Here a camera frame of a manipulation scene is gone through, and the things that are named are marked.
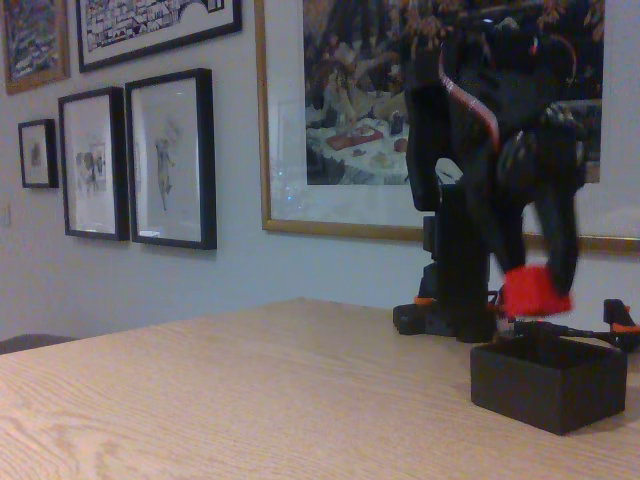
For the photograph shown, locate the wood framed colourful picture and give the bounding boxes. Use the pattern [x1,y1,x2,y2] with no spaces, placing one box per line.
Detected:
[0,0,72,96]

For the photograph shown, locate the black framed town print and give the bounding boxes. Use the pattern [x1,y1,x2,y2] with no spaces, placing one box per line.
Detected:
[75,0,244,74]

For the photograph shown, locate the dark chair back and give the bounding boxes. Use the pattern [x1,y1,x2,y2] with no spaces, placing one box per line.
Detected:
[0,333,79,355]

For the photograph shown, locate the red and white arm wire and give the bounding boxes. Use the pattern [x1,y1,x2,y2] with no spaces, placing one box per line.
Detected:
[437,34,579,151]

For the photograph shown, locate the red cube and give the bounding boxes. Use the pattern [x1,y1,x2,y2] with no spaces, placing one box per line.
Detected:
[501,264,575,318]

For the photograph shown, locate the small black framed picture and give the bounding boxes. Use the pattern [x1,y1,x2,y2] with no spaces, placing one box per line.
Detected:
[17,118,60,190]

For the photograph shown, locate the large gold framed painting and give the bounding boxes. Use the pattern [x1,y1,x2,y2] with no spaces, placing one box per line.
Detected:
[253,0,640,257]

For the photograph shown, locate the black framed figure drawing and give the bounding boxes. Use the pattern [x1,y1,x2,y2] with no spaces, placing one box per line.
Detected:
[124,67,219,252]

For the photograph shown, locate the black framed sketch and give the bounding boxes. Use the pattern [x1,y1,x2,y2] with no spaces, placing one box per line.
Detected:
[57,86,132,243]

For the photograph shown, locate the black box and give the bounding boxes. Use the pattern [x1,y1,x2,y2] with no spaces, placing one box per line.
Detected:
[469,334,629,436]

